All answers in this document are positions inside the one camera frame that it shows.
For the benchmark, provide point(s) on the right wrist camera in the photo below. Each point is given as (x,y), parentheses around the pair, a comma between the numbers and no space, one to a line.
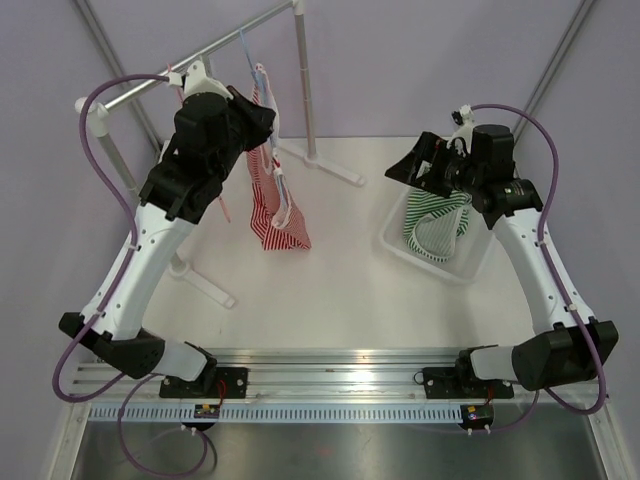
(463,118)

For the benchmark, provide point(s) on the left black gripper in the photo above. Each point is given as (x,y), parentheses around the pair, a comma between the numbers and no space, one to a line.
(253,113)

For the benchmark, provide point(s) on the right aluminium frame post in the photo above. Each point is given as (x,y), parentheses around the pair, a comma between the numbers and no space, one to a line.
(560,54)

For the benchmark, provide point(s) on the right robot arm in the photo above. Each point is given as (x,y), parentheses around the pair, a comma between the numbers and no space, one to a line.
(569,344)

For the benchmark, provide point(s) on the white slotted cable duct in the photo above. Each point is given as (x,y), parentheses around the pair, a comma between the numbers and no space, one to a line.
(237,413)

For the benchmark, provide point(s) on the blue wire hanger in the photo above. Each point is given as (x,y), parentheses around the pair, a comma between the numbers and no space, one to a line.
(273,205)

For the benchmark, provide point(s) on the white metal clothes rack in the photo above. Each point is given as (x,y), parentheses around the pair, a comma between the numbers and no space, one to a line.
(179,268)

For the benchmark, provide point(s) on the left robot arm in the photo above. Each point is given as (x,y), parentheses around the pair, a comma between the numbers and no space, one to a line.
(211,131)

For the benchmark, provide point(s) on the white plastic basket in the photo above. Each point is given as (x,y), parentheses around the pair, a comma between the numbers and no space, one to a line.
(471,254)

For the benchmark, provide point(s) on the pink wire hanger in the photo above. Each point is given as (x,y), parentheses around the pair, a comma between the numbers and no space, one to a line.
(172,70)

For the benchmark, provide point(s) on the red striped tank top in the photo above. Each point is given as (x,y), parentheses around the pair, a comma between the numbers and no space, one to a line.
(295,236)

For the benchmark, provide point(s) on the aluminium frame post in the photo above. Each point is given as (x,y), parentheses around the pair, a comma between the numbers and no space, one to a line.
(560,54)
(98,35)

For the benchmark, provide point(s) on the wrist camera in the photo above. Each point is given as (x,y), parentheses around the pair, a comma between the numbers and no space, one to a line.
(196,80)
(463,118)

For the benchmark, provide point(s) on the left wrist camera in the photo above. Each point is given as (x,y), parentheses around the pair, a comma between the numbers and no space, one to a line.
(196,80)

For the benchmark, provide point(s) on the aluminium mounting rail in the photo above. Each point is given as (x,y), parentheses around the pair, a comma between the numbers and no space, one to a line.
(333,375)

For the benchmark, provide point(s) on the left aluminium frame post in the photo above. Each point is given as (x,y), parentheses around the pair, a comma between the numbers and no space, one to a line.
(98,35)

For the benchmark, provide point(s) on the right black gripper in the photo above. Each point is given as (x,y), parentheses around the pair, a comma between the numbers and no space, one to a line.
(430,149)

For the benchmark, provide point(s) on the green striped tank top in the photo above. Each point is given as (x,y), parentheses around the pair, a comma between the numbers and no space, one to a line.
(432,224)

